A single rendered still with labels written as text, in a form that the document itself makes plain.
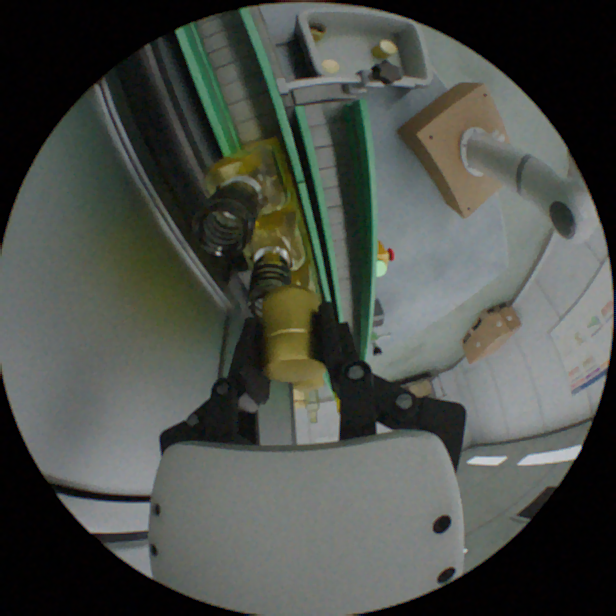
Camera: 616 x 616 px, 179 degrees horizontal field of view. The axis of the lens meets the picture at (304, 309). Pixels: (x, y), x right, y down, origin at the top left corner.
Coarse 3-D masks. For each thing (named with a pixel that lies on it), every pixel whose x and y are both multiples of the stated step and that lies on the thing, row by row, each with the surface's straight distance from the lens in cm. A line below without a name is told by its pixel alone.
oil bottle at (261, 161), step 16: (256, 144) 19; (272, 144) 17; (224, 160) 15; (240, 160) 14; (256, 160) 14; (272, 160) 14; (208, 176) 15; (224, 176) 14; (256, 176) 13; (272, 176) 14; (208, 192) 15; (272, 192) 14; (288, 192) 17; (272, 208) 14
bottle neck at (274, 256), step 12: (264, 252) 15; (276, 252) 15; (264, 264) 14; (276, 264) 13; (288, 264) 15; (252, 276) 13; (264, 276) 13; (276, 276) 13; (288, 276) 14; (252, 288) 12; (264, 288) 12; (252, 300) 12; (252, 312) 13
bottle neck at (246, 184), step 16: (240, 176) 13; (224, 192) 10; (240, 192) 10; (256, 192) 12; (208, 208) 9; (224, 208) 9; (240, 208) 9; (256, 208) 11; (192, 224) 10; (208, 224) 11; (224, 224) 12; (240, 224) 9; (208, 240) 10; (224, 240) 11; (240, 240) 9
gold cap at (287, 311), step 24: (288, 288) 11; (264, 312) 11; (288, 312) 10; (312, 312) 10; (264, 336) 10; (288, 336) 9; (312, 336) 9; (264, 360) 9; (288, 360) 9; (312, 360) 9
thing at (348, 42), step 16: (304, 16) 46; (320, 16) 48; (336, 16) 49; (352, 16) 50; (368, 16) 50; (384, 16) 51; (304, 32) 44; (336, 32) 53; (352, 32) 54; (368, 32) 55; (384, 32) 57; (400, 32) 57; (416, 32) 53; (320, 48) 50; (336, 48) 51; (352, 48) 52; (368, 48) 53; (400, 48) 57; (416, 48) 52; (320, 64) 41; (352, 64) 50; (368, 64) 51; (400, 64) 55; (416, 64) 52; (416, 80) 47
